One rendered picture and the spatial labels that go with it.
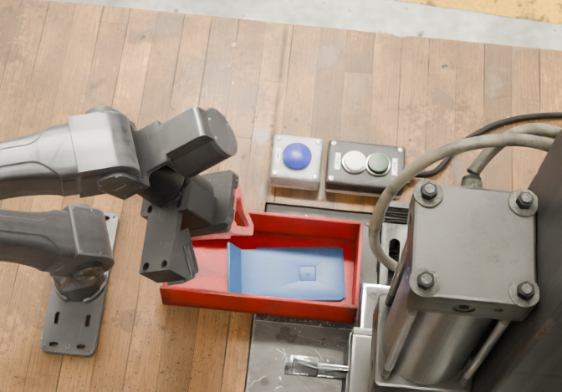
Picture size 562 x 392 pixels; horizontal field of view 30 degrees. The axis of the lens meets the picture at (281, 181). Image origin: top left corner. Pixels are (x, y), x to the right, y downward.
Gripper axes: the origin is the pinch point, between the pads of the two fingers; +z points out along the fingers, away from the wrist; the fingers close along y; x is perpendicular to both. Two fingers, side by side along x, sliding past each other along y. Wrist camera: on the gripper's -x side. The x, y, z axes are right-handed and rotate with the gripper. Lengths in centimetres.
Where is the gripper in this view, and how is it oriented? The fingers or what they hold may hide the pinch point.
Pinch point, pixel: (237, 229)
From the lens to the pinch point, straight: 128.7
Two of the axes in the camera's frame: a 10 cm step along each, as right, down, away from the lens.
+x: 1.0, -9.0, 4.2
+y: 8.5, -1.4, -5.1
